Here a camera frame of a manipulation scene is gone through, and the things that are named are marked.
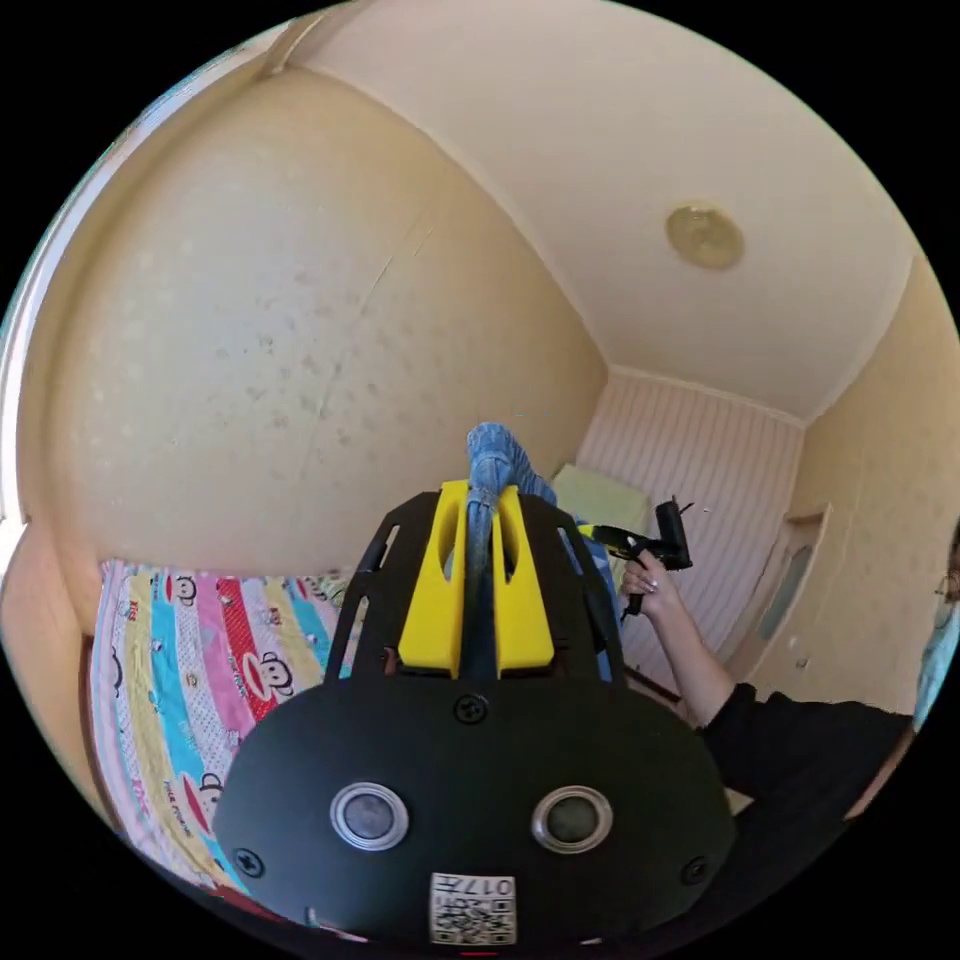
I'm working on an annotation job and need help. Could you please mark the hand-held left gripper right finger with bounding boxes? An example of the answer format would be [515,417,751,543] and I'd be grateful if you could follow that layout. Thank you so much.
[491,485,557,674]

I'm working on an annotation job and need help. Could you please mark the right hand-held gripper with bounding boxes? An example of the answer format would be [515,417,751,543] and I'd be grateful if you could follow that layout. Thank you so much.
[575,523,694,619]

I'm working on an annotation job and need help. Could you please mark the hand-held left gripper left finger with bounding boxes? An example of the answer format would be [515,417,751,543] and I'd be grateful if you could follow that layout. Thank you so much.
[398,481,471,679]

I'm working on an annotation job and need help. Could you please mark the light blue jeans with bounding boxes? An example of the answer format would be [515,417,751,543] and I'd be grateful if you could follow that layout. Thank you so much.
[446,422,628,681]

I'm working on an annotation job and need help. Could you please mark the person's right forearm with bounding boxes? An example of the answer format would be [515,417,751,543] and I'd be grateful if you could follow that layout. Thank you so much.
[649,596,742,727]

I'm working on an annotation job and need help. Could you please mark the person's right hand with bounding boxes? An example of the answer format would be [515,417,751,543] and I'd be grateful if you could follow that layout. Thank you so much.
[619,553,682,622]

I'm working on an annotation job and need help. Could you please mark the light green pillow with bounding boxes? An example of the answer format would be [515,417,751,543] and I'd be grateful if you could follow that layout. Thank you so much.
[553,463,654,538]

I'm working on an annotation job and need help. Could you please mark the door with glass panel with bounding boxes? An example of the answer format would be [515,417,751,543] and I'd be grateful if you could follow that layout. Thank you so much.
[738,503,835,680]

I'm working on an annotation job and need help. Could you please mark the bed with colourful printed sheet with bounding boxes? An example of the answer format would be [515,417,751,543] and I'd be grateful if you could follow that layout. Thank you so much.
[78,557,369,905]

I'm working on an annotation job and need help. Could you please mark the person's body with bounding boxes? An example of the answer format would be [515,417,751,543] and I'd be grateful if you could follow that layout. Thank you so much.
[695,515,960,830]

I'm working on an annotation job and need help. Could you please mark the round ceiling lamp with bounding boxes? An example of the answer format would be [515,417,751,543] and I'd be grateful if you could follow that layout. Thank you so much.
[665,200,746,272]

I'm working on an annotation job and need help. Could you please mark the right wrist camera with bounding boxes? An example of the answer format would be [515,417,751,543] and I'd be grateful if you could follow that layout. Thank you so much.
[653,494,695,564]

